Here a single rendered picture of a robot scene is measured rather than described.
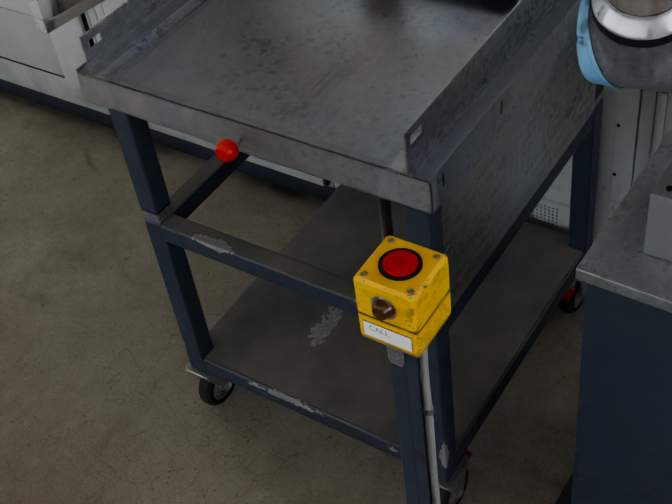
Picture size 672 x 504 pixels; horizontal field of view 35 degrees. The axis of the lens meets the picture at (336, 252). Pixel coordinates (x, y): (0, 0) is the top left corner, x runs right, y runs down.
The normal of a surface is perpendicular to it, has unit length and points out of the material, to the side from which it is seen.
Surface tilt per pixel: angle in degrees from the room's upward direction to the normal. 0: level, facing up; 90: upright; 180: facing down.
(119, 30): 90
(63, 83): 90
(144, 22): 90
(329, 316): 0
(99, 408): 0
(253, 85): 0
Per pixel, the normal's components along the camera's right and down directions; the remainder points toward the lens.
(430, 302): 0.83, 0.29
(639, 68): -0.21, 0.89
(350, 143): -0.11, -0.72
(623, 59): -0.46, 0.83
